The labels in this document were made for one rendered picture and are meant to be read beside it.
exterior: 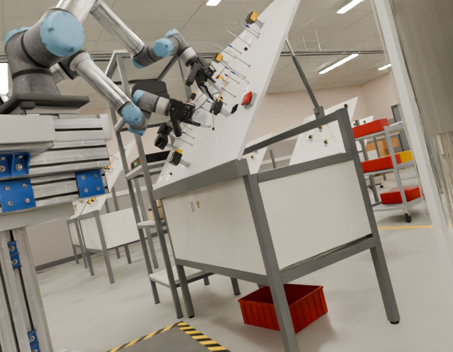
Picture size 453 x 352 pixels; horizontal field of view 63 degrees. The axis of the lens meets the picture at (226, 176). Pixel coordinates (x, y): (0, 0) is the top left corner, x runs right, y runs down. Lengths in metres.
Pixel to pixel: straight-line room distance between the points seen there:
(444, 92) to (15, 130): 1.39
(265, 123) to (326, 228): 9.99
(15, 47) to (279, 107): 11.00
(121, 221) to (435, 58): 3.84
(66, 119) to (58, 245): 7.69
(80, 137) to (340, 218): 1.09
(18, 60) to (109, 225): 3.48
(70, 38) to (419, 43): 1.16
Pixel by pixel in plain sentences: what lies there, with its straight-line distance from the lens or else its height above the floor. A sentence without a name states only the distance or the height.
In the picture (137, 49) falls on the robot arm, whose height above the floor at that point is 1.45.
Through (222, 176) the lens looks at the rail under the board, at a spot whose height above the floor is 0.82.
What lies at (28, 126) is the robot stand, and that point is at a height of 1.04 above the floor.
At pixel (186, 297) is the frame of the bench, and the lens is 2.54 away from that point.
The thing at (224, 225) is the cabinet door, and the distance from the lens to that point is 1.69.
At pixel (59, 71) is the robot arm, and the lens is 1.81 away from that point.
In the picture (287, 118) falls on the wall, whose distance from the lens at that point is 12.13.
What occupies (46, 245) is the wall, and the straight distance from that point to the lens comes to 8.87.
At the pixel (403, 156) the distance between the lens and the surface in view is 4.54.
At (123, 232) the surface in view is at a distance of 4.67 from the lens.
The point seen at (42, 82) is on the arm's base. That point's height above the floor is 1.21.
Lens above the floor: 0.77
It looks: 2 degrees up
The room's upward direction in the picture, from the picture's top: 14 degrees counter-clockwise
